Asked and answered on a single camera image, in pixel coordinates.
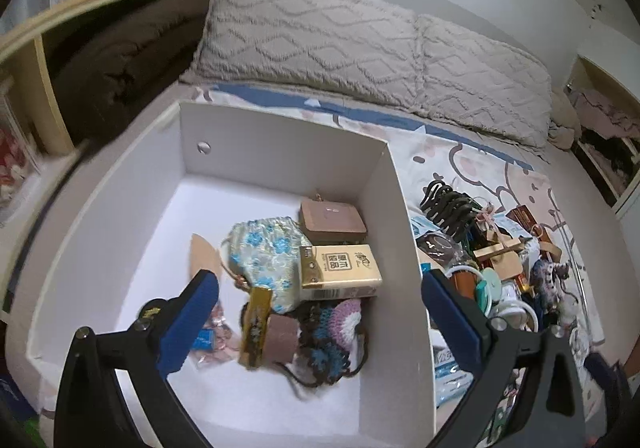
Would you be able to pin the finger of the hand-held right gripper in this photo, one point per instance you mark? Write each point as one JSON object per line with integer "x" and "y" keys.
{"x": 605, "y": 378}

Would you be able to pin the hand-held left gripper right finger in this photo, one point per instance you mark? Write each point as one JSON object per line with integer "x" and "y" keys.
{"x": 452, "y": 328}

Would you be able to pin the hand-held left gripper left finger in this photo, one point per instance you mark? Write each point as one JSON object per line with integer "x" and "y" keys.
{"x": 187, "y": 328}

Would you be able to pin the small pink clear packet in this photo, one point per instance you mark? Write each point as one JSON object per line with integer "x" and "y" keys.
{"x": 220, "y": 343}

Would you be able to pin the gold metal case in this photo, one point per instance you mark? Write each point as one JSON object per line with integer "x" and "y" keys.
{"x": 255, "y": 328}

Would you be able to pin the tan leather piece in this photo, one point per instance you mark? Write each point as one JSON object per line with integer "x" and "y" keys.
{"x": 205, "y": 255}

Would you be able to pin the brown tape roll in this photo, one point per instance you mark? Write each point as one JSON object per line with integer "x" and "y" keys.
{"x": 282, "y": 338}

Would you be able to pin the white cardboard box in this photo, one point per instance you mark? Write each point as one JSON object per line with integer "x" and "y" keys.
{"x": 150, "y": 228}

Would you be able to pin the yellow tissue pack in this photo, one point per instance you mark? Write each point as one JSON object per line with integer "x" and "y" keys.
{"x": 340, "y": 273}

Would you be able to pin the brown square case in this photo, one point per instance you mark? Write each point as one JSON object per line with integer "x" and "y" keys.
{"x": 332, "y": 223}

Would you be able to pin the blue and white mask packet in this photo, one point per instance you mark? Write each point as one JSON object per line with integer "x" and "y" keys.
{"x": 450, "y": 373}

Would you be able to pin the teal plastic case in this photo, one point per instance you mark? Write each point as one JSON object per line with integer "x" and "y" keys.
{"x": 487, "y": 288}

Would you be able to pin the wooden clip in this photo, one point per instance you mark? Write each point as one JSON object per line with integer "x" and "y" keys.
{"x": 500, "y": 258}

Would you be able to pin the thin metal rod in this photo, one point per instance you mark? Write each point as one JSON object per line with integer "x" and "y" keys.
{"x": 575, "y": 278}

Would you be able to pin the black hair claw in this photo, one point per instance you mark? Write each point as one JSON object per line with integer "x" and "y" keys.
{"x": 447, "y": 208}

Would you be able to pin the small red packet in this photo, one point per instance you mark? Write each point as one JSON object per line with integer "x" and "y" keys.
{"x": 520, "y": 220}

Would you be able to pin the brown leather holder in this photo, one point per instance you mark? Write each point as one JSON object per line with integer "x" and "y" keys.
{"x": 547, "y": 240}

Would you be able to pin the printed blanket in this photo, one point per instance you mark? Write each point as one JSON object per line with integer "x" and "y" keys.
{"x": 450, "y": 162}

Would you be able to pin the beige plush cushion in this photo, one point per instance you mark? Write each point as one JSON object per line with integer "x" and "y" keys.
{"x": 562, "y": 122}

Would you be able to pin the pile of clothes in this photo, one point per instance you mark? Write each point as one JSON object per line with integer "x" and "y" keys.
{"x": 605, "y": 112}

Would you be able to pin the brown blanket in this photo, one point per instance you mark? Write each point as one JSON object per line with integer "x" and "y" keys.
{"x": 125, "y": 57}

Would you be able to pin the wooden shelf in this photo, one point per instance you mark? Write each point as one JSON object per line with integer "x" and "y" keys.
{"x": 30, "y": 37}

